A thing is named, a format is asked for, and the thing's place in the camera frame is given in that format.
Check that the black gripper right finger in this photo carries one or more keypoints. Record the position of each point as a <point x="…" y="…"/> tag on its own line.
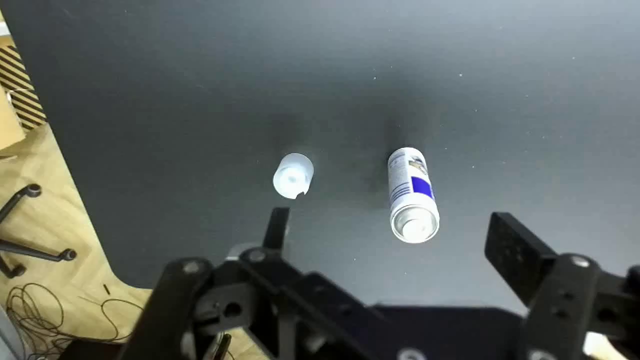
<point x="567" y="295"/>

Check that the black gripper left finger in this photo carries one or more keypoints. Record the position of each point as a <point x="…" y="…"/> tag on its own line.
<point x="287" y="312"/>

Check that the white spray can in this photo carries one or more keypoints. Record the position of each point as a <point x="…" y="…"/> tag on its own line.
<point x="414" y="216"/>

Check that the cardboard box with vent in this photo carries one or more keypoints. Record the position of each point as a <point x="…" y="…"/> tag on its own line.
<point x="20" y="108"/>

